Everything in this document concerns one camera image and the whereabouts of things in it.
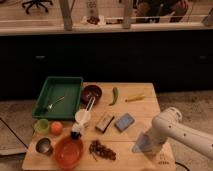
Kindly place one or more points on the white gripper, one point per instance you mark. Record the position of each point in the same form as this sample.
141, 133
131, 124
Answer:
155, 142

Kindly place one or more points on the blue-grey towel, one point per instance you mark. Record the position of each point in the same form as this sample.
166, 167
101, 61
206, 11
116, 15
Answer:
145, 143

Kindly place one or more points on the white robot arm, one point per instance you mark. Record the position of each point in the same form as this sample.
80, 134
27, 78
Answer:
167, 124

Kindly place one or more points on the dark purple bowl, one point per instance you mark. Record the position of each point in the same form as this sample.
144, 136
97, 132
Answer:
91, 91

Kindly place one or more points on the orange plastic bowl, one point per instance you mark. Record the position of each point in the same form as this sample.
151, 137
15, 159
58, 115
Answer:
68, 153

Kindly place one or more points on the blue sponge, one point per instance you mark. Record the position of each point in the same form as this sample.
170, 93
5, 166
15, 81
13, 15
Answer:
124, 122

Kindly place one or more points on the brown wooden block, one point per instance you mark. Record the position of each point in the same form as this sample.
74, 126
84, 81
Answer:
104, 122

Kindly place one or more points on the bunch of dark grapes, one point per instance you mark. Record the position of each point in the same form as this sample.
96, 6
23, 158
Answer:
96, 147

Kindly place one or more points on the green chili pepper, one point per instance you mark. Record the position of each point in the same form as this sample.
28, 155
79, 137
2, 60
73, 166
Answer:
115, 96

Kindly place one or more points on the white bottle black cap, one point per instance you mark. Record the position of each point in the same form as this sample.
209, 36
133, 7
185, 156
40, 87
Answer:
77, 131

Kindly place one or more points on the orange fruit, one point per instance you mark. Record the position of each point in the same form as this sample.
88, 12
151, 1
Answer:
56, 128

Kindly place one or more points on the green plastic tray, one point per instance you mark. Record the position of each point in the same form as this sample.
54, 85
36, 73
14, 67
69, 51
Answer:
53, 88

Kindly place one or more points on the metal fork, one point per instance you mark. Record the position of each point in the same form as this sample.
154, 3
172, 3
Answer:
50, 106

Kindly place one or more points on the small metal cup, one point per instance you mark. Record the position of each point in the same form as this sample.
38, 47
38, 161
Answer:
44, 146

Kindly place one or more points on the small green cup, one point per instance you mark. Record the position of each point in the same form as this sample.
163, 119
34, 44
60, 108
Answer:
42, 126

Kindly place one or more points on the person in background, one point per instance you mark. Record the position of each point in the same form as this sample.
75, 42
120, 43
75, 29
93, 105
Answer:
156, 8

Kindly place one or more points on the black office chair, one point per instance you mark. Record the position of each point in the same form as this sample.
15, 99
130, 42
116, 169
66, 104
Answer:
38, 3

